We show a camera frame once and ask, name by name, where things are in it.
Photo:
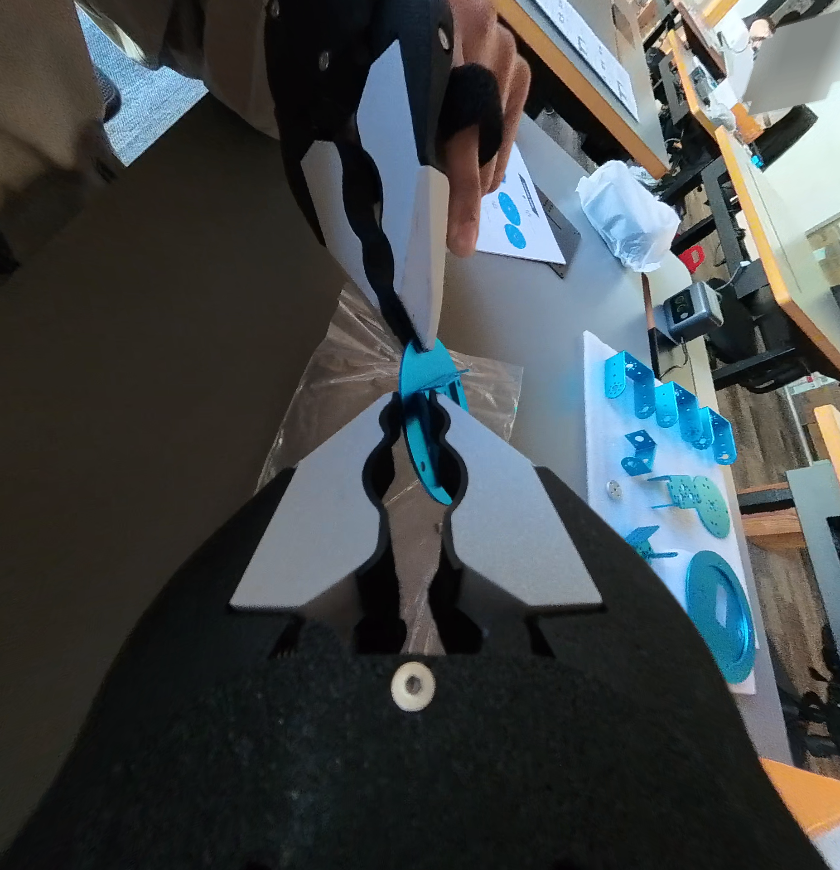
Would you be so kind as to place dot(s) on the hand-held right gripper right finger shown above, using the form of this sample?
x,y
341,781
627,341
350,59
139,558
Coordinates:
x,y
522,537

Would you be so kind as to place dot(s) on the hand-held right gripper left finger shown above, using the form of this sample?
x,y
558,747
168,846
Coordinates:
x,y
311,537

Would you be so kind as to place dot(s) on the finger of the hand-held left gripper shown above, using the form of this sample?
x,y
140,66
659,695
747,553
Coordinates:
x,y
427,238
331,204

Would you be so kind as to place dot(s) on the blue round metal plate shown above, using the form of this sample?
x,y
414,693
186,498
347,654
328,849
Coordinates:
x,y
420,367

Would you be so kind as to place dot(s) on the blue perforated mounting bracket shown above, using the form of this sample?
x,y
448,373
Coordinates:
x,y
447,387

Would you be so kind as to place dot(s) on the person's left hand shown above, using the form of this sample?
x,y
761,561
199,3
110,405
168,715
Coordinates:
x,y
464,217

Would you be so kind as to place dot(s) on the white instruction sheet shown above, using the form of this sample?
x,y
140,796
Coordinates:
x,y
522,224

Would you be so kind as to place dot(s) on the silver round flange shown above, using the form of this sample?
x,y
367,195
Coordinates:
x,y
615,489

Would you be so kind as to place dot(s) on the white foam sheet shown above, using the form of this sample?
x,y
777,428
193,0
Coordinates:
x,y
600,421

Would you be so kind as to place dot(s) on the clear plastic bag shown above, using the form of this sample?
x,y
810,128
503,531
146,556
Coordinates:
x,y
338,367

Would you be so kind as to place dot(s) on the blue perforated round plate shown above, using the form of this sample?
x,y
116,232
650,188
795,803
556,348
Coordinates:
x,y
712,510

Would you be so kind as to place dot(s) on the white plastic bag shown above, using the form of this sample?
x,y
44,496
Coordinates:
x,y
624,211

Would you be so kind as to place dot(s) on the wooden office table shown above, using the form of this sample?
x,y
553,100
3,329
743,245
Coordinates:
x,y
583,81
766,204

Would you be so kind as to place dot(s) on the grey device with display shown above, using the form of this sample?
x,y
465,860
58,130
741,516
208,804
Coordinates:
x,y
692,309

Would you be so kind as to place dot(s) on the blue metal U bracket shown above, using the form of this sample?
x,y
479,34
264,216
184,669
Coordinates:
x,y
648,540
639,452

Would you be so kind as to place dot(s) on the blue round-end metal bracket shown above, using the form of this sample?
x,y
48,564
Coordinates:
x,y
722,438
698,425
675,404
627,377

